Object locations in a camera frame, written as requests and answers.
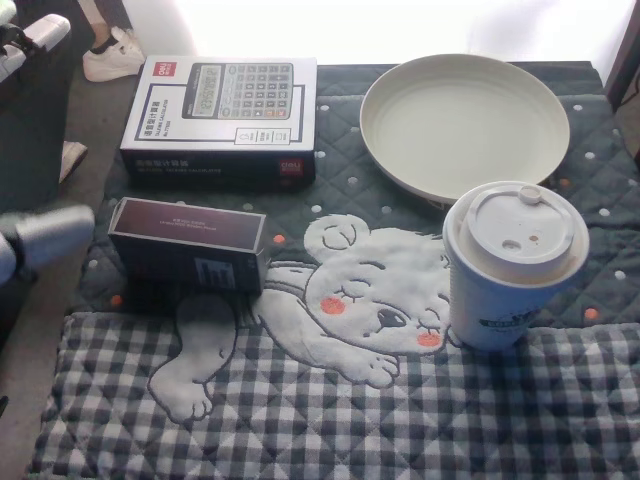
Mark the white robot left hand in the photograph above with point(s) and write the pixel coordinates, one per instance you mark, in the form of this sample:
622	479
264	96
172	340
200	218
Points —
50	235

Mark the small dark maroon box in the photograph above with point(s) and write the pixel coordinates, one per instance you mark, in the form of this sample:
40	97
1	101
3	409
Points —
185	227

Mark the white lidded paper cup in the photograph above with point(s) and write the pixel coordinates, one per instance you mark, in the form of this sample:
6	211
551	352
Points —
500	295

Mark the white and black calculator box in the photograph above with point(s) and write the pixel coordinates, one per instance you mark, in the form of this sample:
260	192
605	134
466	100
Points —
220	115

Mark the cream round plate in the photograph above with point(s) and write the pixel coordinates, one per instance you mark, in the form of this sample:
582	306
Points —
465	120

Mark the person's light shoe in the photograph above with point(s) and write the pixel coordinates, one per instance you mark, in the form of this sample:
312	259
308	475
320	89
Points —
74	157

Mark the person's white shoe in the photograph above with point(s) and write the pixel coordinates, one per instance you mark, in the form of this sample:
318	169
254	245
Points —
110	60

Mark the person's leg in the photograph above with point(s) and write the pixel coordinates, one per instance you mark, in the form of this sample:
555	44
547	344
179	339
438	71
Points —
92	22

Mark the grey quilt with printed bear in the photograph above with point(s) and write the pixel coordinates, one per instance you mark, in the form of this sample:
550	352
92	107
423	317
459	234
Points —
300	425

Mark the brown wooden post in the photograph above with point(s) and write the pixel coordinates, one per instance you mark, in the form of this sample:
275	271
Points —
625	40

